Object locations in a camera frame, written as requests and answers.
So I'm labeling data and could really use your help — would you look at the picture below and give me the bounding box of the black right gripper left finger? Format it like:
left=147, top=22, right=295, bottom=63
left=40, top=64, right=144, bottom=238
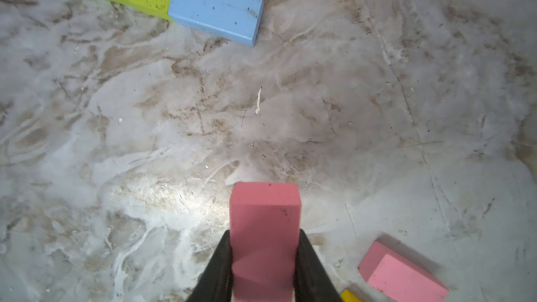
left=186, top=230, right=233, bottom=302

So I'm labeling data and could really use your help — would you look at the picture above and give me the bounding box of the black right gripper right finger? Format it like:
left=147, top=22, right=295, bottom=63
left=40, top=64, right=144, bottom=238
left=294, top=229, right=342, bottom=302

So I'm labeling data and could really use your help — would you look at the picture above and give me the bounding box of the pink block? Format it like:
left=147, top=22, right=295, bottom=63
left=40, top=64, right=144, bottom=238
left=229, top=182, right=302, bottom=301
left=358, top=240, right=450, bottom=302

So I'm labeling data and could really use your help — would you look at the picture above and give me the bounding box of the light blue block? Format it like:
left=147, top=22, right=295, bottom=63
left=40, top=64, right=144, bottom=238
left=168, top=0, right=264, bottom=47

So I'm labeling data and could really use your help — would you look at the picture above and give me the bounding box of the yellow block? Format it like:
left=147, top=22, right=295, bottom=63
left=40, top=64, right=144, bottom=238
left=340, top=289, right=362, bottom=302

